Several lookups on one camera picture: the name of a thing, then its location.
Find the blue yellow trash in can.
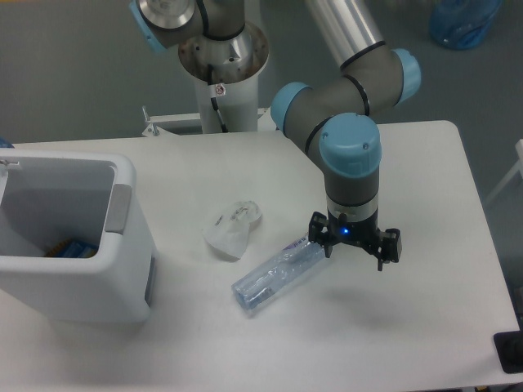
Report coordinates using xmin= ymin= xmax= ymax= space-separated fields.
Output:
xmin=45 ymin=239 xmax=98 ymax=258

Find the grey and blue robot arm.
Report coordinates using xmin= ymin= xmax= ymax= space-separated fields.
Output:
xmin=129 ymin=1 xmax=421 ymax=265

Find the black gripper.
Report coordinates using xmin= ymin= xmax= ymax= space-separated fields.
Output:
xmin=308 ymin=212 xmax=402 ymax=272

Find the blue object at left edge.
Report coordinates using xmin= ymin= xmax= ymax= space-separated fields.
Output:
xmin=0 ymin=137 xmax=14 ymax=149

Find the black device at table edge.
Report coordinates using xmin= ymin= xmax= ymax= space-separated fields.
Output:
xmin=494 ymin=331 xmax=522 ymax=374

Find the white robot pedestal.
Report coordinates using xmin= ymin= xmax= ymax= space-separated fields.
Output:
xmin=178 ymin=22 xmax=269 ymax=134

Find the white furniture frame right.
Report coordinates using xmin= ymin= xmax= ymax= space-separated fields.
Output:
xmin=485 ymin=140 xmax=522 ymax=207

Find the white plastic trash can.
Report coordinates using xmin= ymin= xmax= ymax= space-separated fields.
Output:
xmin=1 ymin=148 xmax=156 ymax=323

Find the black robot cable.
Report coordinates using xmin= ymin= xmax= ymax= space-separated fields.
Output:
xmin=206 ymin=64 xmax=229 ymax=134

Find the left table clamp bracket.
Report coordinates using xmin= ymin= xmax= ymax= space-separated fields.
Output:
xmin=141 ymin=105 xmax=203 ymax=137

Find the clear plastic water bottle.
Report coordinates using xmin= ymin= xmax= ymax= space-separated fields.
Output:
xmin=231 ymin=236 xmax=324 ymax=313

